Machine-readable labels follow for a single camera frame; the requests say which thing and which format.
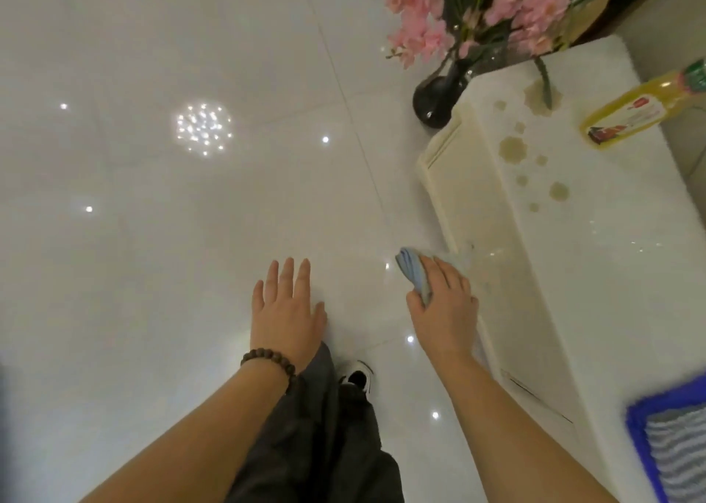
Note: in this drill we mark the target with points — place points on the person's right hand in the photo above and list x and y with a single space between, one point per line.
448 318

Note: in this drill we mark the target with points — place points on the person's left hand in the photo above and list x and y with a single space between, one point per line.
287 323

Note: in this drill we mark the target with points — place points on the person's left middle finger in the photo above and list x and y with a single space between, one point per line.
288 278

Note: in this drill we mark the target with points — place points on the person's left thumb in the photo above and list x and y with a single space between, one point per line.
321 319

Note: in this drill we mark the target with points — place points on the person's left little finger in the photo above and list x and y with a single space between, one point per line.
258 297

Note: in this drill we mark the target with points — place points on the person's right thumb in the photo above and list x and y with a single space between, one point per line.
417 305

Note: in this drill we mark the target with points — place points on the light blue cleaning cloth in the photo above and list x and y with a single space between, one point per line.
412 269

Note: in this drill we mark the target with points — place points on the person's right forearm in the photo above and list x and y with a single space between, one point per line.
513 442

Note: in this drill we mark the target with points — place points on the person's left forearm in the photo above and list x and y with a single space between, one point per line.
193 442

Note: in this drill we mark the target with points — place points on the black and white shoe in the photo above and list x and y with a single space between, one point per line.
359 378

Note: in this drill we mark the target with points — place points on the dark grey trousers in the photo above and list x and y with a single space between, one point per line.
320 442

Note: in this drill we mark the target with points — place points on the white glossy low cabinet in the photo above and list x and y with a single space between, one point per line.
595 276

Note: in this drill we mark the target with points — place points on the yellow liquid spill spots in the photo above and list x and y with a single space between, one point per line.
513 148

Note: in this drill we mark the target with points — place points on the black glass vase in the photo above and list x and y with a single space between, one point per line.
438 99

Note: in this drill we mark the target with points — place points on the yellow liquid plastic bottle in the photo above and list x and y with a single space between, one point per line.
629 113

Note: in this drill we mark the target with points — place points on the blue-edged grey striped mat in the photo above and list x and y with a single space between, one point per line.
675 442

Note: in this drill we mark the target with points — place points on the pink artificial flower bouquet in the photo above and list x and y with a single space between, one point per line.
518 6

